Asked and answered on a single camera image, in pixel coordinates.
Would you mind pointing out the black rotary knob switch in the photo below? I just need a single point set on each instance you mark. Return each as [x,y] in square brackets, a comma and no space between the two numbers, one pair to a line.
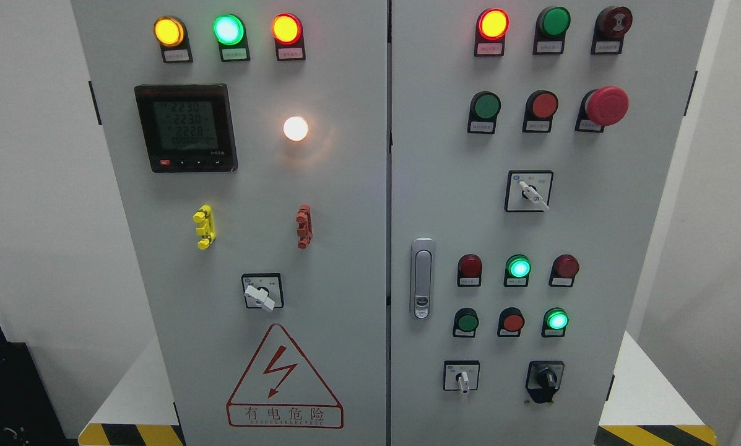
[543,380]

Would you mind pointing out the red terminal connector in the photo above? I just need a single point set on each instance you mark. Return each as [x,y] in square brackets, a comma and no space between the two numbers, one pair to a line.
[305,226]

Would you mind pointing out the dark red indicator lower left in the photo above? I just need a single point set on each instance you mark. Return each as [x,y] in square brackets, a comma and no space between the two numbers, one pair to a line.
[469,271]

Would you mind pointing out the white glowing indicator light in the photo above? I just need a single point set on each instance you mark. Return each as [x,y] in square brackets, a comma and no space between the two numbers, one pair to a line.
[295,128]

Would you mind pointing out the green push button lower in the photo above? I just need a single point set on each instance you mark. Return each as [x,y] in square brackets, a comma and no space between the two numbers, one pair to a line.
[465,322]

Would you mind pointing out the green push button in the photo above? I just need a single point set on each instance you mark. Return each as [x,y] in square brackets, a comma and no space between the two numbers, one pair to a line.
[465,322]
[483,111]

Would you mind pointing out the left grey cabinet door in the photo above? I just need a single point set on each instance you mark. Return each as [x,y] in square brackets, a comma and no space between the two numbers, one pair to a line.
[335,289]

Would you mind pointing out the grey cabinet door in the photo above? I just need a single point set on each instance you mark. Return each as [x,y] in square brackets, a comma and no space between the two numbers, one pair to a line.
[450,186]
[335,289]

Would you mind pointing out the green lit indicator lower middle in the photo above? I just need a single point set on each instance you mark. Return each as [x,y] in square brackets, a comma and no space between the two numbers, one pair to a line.
[517,270]

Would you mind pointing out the green push button upper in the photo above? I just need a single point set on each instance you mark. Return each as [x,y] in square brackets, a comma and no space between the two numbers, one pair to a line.
[483,111]

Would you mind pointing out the yellow terminal connector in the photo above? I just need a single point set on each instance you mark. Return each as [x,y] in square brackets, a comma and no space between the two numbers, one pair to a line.
[204,220]

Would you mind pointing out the red push button lower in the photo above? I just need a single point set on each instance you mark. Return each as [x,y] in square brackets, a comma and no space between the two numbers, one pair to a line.
[510,322]

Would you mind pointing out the red push button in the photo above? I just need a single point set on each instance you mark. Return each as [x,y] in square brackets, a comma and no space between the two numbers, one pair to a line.
[510,322]
[539,110]

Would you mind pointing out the right grey cabinet door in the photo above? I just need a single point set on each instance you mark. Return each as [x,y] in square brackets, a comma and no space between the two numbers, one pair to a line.
[450,186]

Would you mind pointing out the red electric hazard warning sticker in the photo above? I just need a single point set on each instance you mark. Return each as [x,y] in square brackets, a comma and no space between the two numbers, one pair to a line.
[280,388]

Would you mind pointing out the red indicator lower right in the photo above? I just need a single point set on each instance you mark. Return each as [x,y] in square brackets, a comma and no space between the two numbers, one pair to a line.
[564,271]

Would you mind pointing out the black digital power meter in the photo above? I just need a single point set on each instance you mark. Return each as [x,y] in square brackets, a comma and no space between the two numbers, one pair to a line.
[187,127]

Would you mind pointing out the red push button upper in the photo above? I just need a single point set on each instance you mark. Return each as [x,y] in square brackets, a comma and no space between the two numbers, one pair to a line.
[539,110]

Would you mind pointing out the green illuminated button lower right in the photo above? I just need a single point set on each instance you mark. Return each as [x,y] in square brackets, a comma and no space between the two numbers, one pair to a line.
[554,323]

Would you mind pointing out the red indicator light top left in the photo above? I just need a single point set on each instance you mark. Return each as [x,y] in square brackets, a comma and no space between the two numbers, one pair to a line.
[287,31]

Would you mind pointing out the red lit indicator top right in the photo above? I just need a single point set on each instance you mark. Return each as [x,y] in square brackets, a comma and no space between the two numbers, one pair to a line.
[490,31]

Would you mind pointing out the green indicator light top left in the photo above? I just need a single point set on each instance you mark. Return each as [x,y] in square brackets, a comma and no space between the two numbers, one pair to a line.
[230,33]

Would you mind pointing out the red emergency stop mushroom button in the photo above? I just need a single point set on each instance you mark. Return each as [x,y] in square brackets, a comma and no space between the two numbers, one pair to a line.
[602,107]

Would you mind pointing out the green unlit indicator top right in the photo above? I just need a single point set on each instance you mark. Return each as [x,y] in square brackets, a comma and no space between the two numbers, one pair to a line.
[550,30]

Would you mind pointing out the yellow indicator light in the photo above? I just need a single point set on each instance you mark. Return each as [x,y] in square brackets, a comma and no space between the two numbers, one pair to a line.
[171,32]

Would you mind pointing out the white platform with hazard stripes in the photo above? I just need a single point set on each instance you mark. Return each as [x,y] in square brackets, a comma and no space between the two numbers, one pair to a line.
[643,407]

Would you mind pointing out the black equipment box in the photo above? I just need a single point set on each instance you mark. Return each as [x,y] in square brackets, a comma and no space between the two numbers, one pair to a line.
[26,414]

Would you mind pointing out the silver cabinet door handle lock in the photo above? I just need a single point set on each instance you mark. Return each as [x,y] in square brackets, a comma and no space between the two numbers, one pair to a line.
[421,268]

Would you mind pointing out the white selector switch left door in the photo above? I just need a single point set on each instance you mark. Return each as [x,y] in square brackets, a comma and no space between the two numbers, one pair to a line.
[263,290]

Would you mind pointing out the white selector switch upper right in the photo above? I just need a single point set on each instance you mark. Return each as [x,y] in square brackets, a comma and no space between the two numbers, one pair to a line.
[528,190]

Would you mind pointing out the small white selector switch bottom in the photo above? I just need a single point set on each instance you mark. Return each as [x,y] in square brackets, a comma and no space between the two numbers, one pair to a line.
[463,376]

